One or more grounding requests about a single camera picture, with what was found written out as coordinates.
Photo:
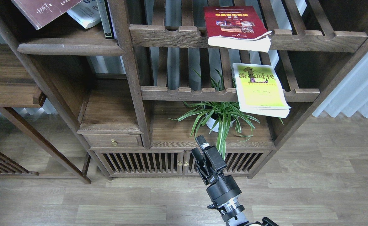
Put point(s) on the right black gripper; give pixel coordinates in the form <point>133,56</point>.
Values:
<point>222,190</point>

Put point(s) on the dark maroon book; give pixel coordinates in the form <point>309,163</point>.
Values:
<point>42,12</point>

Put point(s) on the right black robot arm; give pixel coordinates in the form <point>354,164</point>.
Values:
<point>236,217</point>

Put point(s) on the white plant pot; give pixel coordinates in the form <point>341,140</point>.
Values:
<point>219,122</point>

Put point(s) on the green spider plant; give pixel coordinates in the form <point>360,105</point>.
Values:
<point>225,115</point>

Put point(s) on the yellow green book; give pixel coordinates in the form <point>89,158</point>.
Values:
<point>259,90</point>

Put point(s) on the dark wooden bookshelf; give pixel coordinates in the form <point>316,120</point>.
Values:
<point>119,95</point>

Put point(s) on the red book white pages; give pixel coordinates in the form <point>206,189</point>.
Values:
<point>236,27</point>

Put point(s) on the white curtain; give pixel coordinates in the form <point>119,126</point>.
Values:
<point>350,96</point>

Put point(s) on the wooden side table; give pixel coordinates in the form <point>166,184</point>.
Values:
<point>18,90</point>

